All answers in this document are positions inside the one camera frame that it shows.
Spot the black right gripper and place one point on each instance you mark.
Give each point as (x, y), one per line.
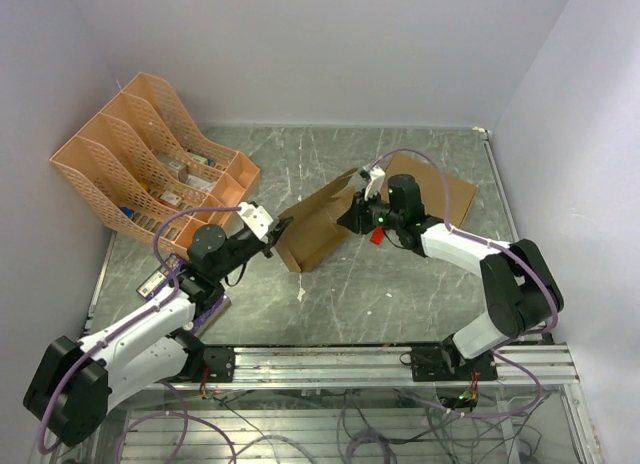
(355, 219)

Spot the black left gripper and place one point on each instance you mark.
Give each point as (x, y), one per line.
(274, 235)

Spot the cardboard box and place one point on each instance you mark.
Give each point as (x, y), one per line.
(314, 232)
(432, 190)

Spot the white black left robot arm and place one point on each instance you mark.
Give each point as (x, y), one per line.
(77, 383)

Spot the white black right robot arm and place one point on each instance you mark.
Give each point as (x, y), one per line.
(519, 289)

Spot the closed folded cardboard box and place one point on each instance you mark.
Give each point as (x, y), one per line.
(432, 190)

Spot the red flat block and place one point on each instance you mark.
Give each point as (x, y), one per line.
(377, 236)

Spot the pink plastic desk organizer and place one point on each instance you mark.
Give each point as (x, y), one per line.
(142, 158)

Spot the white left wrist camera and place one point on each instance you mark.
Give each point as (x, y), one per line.
(259, 221)

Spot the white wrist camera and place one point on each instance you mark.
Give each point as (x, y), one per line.
(259, 221)
(374, 177)

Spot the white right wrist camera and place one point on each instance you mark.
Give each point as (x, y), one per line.
(374, 177)

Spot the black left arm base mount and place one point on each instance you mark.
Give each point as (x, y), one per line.
(210, 363)

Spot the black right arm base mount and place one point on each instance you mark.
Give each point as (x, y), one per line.
(430, 362)

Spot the aluminium frame rail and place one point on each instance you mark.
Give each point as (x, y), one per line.
(352, 366)

